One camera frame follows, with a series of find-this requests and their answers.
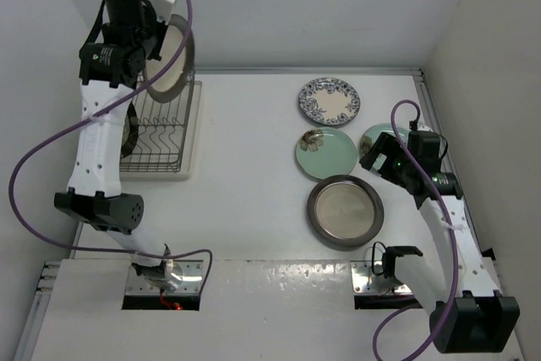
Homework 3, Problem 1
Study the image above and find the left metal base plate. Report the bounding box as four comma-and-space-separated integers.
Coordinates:
124, 260, 203, 296

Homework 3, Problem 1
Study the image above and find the large grey rim plate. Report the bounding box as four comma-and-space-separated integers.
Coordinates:
306, 175, 385, 250

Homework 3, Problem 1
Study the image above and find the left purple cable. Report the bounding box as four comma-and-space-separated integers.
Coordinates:
8, 0, 213, 294

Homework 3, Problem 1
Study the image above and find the teal flower plate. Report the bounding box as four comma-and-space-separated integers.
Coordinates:
295, 127, 358, 180
359, 123, 396, 158

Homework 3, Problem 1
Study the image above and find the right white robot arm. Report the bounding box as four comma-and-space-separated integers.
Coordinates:
360, 130, 520, 353

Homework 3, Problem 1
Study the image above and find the dark checkered rim plate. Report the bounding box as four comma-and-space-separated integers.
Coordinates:
120, 102, 139, 159

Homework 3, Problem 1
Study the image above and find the blue floral pattern plate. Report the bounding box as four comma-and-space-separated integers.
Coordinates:
298, 77, 361, 127

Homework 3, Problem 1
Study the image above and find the grey wire dish rack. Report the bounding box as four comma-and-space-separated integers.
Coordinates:
120, 72, 194, 176

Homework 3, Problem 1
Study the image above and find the grey rim cream plate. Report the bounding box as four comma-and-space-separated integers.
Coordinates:
142, 14, 195, 104

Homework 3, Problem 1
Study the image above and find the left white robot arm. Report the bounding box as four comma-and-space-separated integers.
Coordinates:
54, 0, 181, 293

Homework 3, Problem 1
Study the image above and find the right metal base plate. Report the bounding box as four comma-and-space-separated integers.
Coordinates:
351, 260, 412, 296

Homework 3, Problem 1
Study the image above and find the metal base plate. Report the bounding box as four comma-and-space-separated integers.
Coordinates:
124, 260, 203, 296
351, 260, 412, 296

